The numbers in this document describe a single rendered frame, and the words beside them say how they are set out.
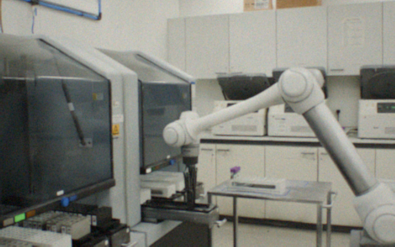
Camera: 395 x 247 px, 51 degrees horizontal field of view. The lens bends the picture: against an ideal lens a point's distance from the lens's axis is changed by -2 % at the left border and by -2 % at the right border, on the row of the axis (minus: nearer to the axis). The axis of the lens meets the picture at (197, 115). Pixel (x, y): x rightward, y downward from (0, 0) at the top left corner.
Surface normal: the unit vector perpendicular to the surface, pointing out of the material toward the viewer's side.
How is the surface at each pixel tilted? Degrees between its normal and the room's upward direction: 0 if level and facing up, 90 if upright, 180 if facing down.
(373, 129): 90
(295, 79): 85
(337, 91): 90
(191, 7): 90
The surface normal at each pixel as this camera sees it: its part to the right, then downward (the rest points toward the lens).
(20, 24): 0.93, 0.00
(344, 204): -0.36, 0.05
